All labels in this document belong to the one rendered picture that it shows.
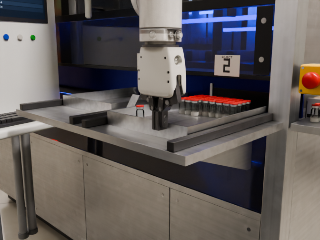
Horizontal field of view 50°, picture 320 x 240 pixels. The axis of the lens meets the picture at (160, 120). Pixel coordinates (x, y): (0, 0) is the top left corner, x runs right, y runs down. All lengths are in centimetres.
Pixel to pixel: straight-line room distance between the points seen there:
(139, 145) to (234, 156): 32
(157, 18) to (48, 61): 100
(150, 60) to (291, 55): 39
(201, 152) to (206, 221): 56
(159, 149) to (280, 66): 43
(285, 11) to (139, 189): 84
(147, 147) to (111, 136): 12
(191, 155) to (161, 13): 27
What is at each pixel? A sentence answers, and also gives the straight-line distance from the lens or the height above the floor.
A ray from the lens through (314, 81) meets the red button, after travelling 88.
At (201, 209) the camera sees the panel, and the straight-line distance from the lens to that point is 120.
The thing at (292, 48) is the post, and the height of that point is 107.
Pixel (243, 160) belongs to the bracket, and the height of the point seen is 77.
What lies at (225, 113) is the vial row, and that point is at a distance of 94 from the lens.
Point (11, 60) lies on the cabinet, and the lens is 151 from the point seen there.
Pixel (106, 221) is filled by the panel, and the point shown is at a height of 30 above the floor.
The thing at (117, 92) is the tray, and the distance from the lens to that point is 133.
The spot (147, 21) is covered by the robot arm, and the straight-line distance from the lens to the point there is 68.
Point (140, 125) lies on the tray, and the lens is 80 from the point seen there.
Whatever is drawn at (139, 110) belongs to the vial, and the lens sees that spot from 87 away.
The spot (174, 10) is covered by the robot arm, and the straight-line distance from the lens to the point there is 68.
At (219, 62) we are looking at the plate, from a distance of 104.
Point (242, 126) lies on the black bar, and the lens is 84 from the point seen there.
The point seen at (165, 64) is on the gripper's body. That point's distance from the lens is 67.
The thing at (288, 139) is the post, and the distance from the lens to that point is 98.
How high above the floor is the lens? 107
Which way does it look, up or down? 12 degrees down
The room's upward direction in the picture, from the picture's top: straight up
